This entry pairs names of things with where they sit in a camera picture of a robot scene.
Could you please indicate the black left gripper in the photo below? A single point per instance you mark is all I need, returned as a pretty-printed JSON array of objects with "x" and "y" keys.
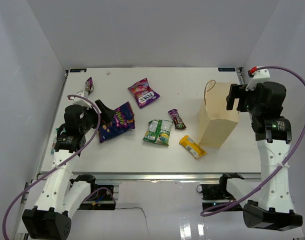
[{"x": 107, "y": 114}]

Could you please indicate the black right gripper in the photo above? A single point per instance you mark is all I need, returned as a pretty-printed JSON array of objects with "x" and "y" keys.
[{"x": 235, "y": 92}]

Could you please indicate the green Fox's candy bag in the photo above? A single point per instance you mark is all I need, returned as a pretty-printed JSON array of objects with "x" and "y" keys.
[{"x": 158, "y": 132}]

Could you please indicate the brown M&M's packet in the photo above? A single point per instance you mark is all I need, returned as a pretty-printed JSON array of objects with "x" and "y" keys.
[{"x": 178, "y": 122}]

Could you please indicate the yellow snack bar wrapper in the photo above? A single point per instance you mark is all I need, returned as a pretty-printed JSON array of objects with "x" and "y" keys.
[{"x": 194, "y": 149}]

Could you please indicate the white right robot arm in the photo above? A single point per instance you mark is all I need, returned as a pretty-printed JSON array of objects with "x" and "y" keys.
[{"x": 273, "y": 134}]

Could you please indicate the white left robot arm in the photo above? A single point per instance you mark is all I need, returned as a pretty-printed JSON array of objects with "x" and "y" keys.
[{"x": 51, "y": 216}]

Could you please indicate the dark blue purple snack bag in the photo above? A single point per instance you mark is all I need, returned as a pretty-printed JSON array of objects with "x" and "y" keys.
[{"x": 123, "y": 120}]

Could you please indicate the brown paper bag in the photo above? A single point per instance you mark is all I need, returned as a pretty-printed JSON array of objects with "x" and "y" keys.
[{"x": 215, "y": 122}]

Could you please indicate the pink Fox's candy bag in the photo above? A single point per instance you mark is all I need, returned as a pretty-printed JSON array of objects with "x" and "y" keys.
[{"x": 143, "y": 93}]

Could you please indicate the small purple candy packet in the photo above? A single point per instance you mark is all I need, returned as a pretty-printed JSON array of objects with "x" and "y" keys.
[{"x": 89, "y": 85}]

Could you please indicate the right black XDOF label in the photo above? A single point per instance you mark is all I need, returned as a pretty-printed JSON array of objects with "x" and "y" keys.
[{"x": 226, "y": 69}]

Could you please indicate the black xdof label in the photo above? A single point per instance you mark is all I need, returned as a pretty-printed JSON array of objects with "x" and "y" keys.
[
  {"x": 226, "y": 69},
  {"x": 77, "y": 70}
]

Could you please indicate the teal white snack packet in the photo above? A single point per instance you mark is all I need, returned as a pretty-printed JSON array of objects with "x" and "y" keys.
[{"x": 53, "y": 143}]

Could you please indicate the left black XDOF label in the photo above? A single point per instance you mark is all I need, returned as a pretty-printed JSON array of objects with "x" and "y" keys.
[{"x": 77, "y": 70}]

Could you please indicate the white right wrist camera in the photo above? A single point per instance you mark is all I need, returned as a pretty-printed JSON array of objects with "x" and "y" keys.
[{"x": 258, "y": 75}]

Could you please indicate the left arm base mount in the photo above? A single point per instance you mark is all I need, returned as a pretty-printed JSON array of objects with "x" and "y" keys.
[{"x": 99, "y": 201}]

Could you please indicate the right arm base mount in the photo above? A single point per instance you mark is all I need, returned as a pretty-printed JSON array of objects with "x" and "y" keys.
[{"x": 212, "y": 195}]

